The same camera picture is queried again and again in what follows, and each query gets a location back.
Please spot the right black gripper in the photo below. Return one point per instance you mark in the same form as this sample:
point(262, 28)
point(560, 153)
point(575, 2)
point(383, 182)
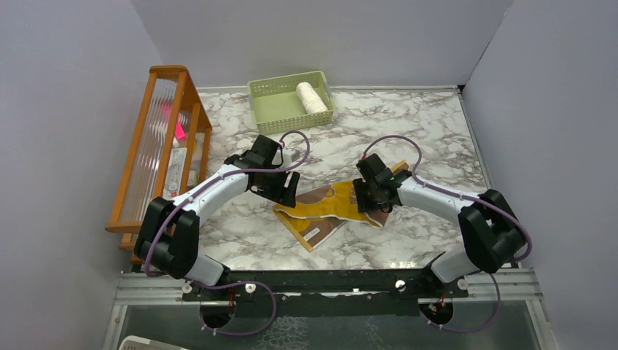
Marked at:
point(364, 203)

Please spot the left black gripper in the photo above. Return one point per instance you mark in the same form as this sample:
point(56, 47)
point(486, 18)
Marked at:
point(283, 195)

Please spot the yellow towel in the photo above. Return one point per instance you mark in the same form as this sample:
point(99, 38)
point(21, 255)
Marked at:
point(321, 212)

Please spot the white cream towel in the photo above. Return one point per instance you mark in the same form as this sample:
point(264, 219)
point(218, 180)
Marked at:
point(310, 99)

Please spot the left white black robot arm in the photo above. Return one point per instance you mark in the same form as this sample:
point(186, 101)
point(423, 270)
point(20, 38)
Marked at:
point(168, 240)

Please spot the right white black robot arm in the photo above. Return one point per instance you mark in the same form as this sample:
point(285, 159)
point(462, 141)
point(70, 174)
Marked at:
point(488, 226)

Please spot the light green plastic basket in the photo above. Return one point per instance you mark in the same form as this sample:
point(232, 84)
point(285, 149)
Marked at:
point(277, 108)

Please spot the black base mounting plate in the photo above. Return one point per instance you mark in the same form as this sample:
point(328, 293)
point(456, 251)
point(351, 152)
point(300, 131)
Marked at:
point(260, 294)

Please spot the pink object in rack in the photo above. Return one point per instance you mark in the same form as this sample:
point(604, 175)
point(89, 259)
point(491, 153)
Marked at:
point(179, 133)

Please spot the wooden rack with clear panel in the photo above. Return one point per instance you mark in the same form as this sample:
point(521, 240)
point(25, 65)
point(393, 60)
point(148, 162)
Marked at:
point(157, 165)

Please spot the white basket corner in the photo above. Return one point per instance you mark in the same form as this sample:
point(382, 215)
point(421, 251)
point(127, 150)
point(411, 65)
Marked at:
point(133, 342)

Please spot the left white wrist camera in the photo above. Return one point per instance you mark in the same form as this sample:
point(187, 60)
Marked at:
point(289, 156)

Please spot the aluminium frame rail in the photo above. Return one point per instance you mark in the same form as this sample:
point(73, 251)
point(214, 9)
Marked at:
point(502, 311)

